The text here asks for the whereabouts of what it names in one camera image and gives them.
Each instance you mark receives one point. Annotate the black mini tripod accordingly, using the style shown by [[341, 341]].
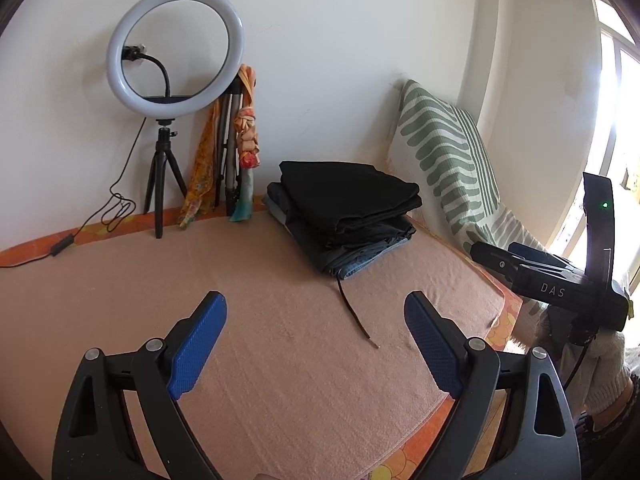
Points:
[[160, 170]]

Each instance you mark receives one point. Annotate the dark grey folded garment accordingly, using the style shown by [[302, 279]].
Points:
[[305, 237]]

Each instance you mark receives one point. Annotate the peach blanket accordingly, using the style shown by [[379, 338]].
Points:
[[275, 320]]

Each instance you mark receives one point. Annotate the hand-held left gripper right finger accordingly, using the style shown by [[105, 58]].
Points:
[[435, 345]]

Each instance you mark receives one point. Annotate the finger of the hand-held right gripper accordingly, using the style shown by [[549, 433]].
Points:
[[535, 255], [492, 262]]

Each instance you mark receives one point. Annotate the folded tripod with orange scarf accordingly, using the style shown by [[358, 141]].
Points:
[[205, 165]]

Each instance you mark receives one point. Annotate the silver folded tripod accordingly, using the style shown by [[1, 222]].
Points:
[[230, 160]]

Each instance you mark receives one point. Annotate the black folded garment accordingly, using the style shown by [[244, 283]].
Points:
[[380, 232]]

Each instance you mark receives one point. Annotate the person's right forearm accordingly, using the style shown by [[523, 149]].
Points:
[[602, 370]]

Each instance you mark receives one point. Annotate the folded blue jeans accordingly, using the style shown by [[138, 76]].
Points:
[[357, 262]]

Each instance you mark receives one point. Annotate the green striped white pillow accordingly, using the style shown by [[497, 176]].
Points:
[[445, 160]]

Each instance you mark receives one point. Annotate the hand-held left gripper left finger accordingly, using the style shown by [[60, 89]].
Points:
[[197, 345]]

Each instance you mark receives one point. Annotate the window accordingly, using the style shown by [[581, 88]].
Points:
[[620, 125]]

